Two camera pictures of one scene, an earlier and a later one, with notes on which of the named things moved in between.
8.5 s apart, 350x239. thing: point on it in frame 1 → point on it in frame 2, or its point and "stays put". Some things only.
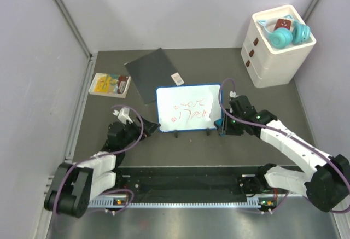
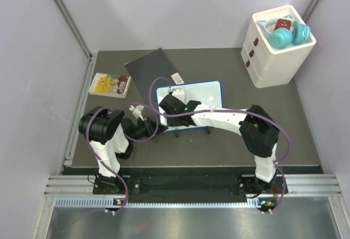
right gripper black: (228, 130) → (173, 123)
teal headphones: (281, 38) stays put
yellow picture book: (110, 85) stays put
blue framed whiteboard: (188, 107) stays put
